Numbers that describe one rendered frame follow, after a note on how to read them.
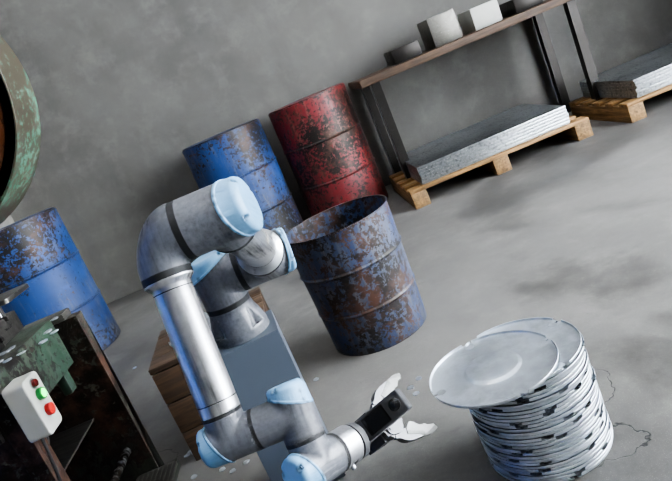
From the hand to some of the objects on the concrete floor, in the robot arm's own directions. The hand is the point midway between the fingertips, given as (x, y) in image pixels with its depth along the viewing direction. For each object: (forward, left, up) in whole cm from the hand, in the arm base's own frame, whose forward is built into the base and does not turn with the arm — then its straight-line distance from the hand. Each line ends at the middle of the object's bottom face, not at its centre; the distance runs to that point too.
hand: (419, 398), depth 133 cm
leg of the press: (+117, -77, -28) cm, 143 cm away
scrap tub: (-11, -107, -28) cm, 111 cm away
